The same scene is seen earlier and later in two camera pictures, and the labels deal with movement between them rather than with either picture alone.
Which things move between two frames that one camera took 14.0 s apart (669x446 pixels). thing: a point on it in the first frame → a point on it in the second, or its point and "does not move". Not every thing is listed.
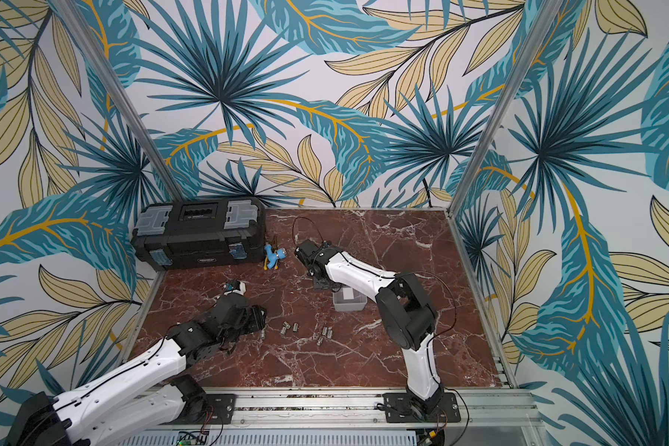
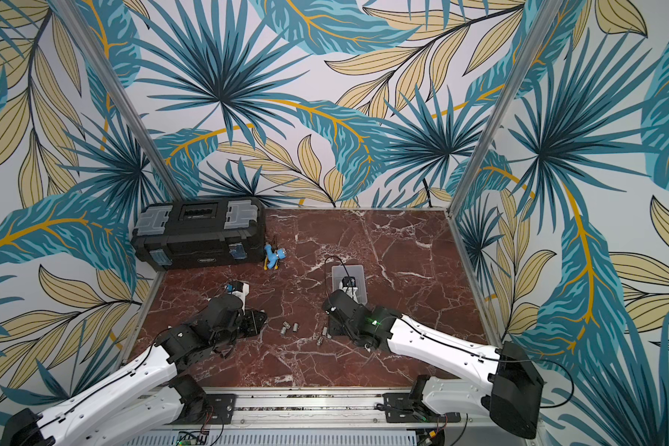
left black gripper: (257, 321) does not move
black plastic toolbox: (176, 234) does not move
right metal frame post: (542, 24) does not move
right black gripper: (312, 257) → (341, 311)
